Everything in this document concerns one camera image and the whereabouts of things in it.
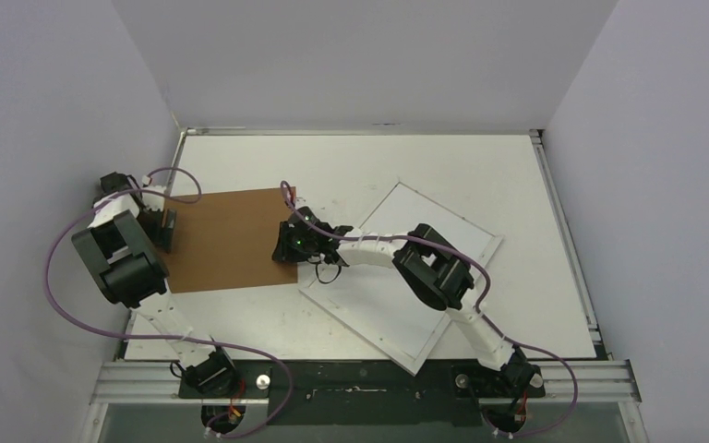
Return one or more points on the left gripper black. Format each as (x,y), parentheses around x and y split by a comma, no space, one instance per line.
(161,235)

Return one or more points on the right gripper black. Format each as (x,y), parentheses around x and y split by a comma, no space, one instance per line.
(283,243)

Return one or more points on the white brown backing board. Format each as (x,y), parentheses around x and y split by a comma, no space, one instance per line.
(226,240)

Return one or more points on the white picture frame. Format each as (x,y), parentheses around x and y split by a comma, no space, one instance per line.
(375,302)

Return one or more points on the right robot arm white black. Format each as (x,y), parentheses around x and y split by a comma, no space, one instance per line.
(437,273)

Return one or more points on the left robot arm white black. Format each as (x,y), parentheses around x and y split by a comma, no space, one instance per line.
(122,250)

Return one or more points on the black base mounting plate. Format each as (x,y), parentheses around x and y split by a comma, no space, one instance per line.
(458,392)

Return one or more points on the aluminium front rail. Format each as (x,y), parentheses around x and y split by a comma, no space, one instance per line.
(141,382)

